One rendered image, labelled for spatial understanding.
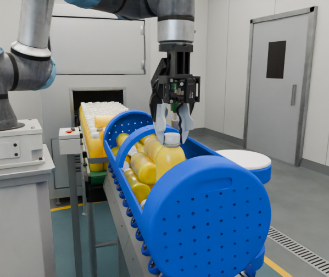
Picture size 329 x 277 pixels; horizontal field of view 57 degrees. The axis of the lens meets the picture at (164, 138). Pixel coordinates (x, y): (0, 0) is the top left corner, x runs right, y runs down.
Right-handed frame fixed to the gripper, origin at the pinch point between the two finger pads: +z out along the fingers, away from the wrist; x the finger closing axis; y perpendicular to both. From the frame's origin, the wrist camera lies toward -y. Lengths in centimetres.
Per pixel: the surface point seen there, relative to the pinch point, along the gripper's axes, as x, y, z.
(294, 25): 288, -317, -77
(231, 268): 10.5, 11.3, 27.8
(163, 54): 159, -531, -45
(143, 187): -1.4, -22.4, 20.2
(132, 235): -5.6, -20.0, 34.6
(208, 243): 4.6, 11.3, 20.7
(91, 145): -13, -90, 23
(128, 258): -7.4, -18.7, 41.1
